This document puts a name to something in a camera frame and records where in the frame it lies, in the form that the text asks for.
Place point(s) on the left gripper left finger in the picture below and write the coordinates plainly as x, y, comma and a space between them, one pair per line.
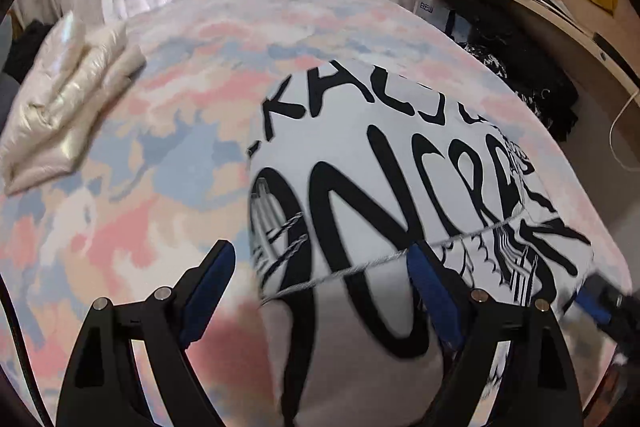
102, 385

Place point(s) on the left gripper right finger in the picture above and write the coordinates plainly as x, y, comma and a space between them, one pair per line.
538, 385

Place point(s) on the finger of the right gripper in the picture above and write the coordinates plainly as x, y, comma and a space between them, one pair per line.
615, 314

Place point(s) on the white black graffiti print jacket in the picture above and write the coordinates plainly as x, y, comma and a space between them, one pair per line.
349, 166

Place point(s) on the person right hand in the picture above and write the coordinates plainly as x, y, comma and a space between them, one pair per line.
617, 396

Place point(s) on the pastel tie-dye bed cover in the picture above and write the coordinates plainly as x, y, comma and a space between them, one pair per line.
166, 176

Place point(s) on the cream puffer jacket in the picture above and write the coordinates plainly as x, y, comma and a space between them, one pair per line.
77, 73

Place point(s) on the black garment by bed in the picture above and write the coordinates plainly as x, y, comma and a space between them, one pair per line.
24, 49

